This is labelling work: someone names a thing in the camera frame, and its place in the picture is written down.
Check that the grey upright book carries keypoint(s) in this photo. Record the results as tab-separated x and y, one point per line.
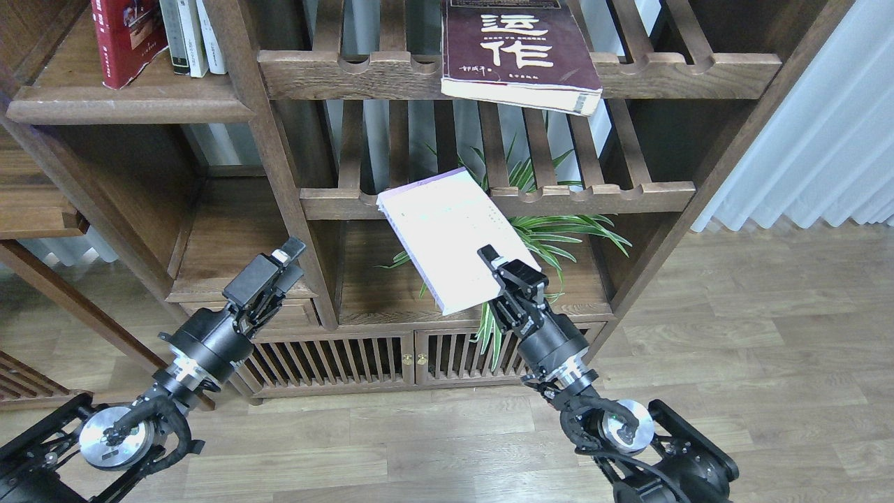
174	34

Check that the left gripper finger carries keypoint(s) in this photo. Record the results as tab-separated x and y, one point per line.
289	251

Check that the white upright book right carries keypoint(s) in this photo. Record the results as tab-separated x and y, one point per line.
215	59

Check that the white window curtain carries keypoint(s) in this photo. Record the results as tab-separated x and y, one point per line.
827	152

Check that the slatted cabinet door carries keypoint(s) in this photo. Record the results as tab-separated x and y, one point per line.
447	358
281	367

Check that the white upright book middle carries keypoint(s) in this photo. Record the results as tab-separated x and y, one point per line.
192	37

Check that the right slatted cabinet door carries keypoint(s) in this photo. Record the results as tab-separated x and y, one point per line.
447	358

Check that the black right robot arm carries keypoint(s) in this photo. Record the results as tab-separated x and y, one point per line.
648	454

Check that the white upright book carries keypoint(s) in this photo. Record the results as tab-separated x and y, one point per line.
215	59
192	37

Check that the white lavender paperback book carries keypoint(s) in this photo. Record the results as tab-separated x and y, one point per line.
442	222

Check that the red paperback book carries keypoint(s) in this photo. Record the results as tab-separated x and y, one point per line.
130	34

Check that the dark wooden bookshelf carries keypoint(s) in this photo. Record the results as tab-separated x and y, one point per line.
189	179

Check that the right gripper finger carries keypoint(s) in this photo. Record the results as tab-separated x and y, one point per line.
490	257

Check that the small wooden drawer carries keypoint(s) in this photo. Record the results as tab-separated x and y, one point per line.
295	314

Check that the left slatted cabinet door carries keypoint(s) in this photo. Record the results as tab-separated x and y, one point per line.
281	367

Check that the maroon book with white characters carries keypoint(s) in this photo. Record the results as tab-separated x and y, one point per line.
526	53

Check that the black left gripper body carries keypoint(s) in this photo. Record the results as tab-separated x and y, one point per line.
211	345

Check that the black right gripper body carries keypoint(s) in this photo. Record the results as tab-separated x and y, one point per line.
548	342

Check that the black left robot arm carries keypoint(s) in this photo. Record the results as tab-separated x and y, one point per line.
152	433

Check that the green spider plant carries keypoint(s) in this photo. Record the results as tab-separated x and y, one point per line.
538	234

